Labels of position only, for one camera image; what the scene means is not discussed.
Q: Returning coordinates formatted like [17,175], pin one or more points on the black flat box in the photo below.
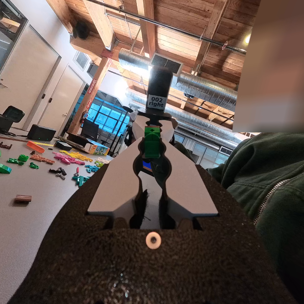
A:
[63,145]

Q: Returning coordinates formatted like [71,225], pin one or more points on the red fire extinguisher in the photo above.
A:
[84,117]

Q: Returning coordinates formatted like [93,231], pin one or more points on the person's green hoodie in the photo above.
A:
[268,190]

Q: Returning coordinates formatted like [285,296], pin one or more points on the small green lego cluster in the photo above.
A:
[21,158]

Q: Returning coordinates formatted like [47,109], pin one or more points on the pile of teal lego pieces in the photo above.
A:
[80,180]

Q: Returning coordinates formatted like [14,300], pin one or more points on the small green lego piece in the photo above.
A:
[34,165]

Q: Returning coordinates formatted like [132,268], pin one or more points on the colourful lego box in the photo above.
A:
[98,149]

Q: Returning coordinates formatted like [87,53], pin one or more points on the dark brown lego pieces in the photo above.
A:
[6,145]

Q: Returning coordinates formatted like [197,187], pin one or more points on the white door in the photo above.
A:
[26,78]
[61,102]

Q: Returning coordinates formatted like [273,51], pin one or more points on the brown lego slope piece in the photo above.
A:
[23,198]

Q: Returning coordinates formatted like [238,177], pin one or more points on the yellow flat strip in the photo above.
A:
[46,144]

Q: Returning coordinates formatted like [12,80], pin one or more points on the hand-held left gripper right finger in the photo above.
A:
[187,190]

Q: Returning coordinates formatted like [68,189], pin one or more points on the glass window wall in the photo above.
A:
[9,28]

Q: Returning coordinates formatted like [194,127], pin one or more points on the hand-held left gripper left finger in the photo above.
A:
[116,187]

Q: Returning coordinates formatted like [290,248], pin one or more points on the small black charger box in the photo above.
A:
[41,132]

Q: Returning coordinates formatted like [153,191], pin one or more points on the black screen on stand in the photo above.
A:
[89,129]

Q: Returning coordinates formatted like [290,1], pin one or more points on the light blue lego pieces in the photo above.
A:
[92,168]

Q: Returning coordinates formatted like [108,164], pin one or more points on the silver spiral air duct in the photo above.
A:
[209,139]
[197,117]
[209,89]

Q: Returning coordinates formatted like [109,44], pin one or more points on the large gridded window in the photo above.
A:
[106,118]

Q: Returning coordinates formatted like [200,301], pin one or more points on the metal ceiling pipe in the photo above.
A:
[180,30]

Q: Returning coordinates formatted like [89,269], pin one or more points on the black ceiling speaker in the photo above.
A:
[81,29]

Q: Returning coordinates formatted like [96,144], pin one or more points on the brown cardboard tray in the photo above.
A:
[76,140]

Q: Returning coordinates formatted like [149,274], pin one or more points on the small green lego block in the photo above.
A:
[152,147]

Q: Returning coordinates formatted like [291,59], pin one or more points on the pile of yellow lego pieces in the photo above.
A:
[78,154]

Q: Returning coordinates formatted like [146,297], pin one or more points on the white duct air vent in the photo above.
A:
[173,63]

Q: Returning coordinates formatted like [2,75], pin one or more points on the black lego pieces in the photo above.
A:
[59,172]

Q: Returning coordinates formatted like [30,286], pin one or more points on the large black charger box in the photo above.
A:
[11,116]

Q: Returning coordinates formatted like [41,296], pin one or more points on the green lego slope piece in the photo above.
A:
[4,169]

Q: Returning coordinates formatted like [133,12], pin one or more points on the pile of pink lego pieces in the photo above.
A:
[67,158]

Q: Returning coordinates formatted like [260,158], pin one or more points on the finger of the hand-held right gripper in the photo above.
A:
[139,128]
[168,130]

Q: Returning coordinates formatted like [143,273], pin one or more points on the green lego bracket piece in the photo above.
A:
[152,128]

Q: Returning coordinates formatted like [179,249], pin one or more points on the orange brick separator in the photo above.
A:
[35,146]

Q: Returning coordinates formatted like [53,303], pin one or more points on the white wall vent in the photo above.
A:
[81,60]

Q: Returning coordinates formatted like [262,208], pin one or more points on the wooden post red sign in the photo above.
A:
[92,90]

